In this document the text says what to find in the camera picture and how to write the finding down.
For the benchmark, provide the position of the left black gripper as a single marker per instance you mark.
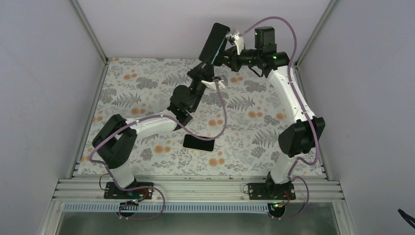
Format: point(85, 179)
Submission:
point(202, 73)

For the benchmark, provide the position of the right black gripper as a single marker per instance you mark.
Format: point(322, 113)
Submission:
point(234, 62)

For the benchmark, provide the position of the black phone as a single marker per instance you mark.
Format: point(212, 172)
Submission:
point(214, 44)

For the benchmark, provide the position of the phone with pink case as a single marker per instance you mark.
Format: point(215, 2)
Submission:
point(194, 143)

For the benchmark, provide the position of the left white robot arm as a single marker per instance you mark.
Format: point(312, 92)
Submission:
point(114, 142)

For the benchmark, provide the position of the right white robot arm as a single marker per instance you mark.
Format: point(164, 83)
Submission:
point(299, 142)

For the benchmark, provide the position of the floral patterned table mat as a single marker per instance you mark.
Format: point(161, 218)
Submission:
point(252, 120)

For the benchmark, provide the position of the black object at edge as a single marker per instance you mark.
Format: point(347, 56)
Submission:
point(409, 219)

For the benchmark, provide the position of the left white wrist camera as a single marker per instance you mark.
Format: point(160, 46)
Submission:
point(220, 83)

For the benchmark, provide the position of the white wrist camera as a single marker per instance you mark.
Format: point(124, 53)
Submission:
point(236, 40)
point(220, 83)

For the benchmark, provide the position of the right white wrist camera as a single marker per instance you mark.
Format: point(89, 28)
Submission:
point(236, 40)

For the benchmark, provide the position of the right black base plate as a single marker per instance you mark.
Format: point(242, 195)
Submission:
point(264, 191)

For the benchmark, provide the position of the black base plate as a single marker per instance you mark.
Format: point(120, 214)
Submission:
point(113, 192)
point(264, 191)

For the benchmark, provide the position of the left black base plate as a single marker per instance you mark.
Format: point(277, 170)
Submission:
point(113, 192)

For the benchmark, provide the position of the grey slotted cable duct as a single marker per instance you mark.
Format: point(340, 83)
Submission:
point(169, 207)

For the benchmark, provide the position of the aluminium rail frame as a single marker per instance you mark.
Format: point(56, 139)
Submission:
point(214, 189)

